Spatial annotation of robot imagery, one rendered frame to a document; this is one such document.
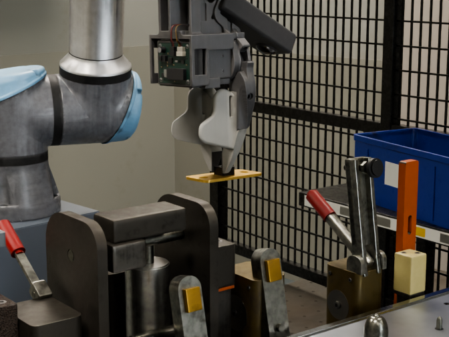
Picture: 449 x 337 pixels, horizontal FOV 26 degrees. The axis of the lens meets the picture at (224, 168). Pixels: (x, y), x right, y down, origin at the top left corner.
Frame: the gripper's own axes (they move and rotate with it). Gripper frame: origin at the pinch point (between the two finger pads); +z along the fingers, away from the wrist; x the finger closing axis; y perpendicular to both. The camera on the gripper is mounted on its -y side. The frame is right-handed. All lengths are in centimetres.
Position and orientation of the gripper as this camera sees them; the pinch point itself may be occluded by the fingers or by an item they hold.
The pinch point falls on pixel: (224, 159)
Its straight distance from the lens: 107.0
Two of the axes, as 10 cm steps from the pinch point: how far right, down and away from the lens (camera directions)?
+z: 0.2, 9.9, 1.6
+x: 6.6, 1.1, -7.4
